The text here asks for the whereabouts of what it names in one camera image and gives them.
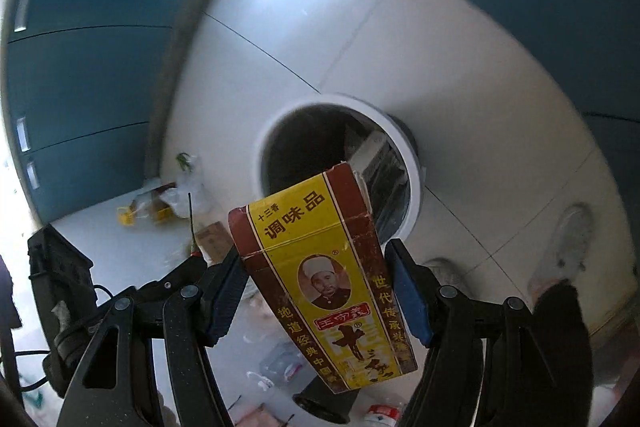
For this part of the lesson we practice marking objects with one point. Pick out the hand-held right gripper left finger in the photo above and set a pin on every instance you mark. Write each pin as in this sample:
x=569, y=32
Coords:
x=226, y=294

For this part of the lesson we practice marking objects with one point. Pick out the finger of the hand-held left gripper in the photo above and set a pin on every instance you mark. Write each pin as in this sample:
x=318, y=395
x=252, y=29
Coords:
x=175, y=274

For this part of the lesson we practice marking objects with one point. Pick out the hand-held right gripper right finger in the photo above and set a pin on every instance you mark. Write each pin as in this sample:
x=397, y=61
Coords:
x=407, y=292

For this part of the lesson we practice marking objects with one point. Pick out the yellow brown seasoning box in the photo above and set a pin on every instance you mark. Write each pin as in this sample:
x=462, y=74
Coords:
x=320, y=267

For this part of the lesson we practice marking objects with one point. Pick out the white round trash bin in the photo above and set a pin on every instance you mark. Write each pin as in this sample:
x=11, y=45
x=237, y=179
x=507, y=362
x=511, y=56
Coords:
x=300, y=147

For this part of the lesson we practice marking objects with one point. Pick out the person's left shoe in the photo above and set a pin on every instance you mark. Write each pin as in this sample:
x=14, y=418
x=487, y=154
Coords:
x=447, y=274

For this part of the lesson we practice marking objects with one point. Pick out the person's shoe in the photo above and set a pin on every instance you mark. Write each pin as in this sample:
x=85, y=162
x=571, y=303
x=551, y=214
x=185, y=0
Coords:
x=567, y=242
x=447, y=274

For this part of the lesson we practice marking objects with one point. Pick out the brown cardboard box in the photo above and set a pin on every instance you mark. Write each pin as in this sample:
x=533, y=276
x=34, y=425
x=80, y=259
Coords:
x=212, y=241

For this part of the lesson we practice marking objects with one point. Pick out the yellow capped oil bottle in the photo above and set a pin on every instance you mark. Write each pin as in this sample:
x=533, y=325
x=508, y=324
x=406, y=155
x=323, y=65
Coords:
x=145, y=209

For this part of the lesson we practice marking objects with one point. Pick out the clear plastic bottle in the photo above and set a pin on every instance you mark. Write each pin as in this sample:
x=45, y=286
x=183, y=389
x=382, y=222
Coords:
x=280, y=364

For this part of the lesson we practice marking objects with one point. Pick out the clear plastic bag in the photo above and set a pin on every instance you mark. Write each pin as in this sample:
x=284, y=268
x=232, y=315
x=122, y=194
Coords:
x=190, y=187

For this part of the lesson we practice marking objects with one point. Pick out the white bottle red cap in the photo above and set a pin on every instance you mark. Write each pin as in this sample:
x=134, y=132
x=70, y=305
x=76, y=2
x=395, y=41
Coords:
x=382, y=416

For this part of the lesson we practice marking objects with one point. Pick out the pink paper packaging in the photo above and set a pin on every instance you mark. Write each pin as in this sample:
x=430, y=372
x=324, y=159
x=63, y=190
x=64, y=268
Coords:
x=260, y=418

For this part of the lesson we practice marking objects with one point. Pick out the black cylindrical container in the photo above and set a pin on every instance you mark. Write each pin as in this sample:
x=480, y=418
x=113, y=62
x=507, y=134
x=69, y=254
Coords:
x=322, y=404

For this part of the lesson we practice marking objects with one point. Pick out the person's right leg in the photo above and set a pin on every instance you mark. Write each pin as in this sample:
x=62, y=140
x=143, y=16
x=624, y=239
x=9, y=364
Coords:
x=565, y=312

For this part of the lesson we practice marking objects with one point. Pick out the person's right shoe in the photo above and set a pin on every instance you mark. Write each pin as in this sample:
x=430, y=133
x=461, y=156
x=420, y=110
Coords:
x=567, y=242

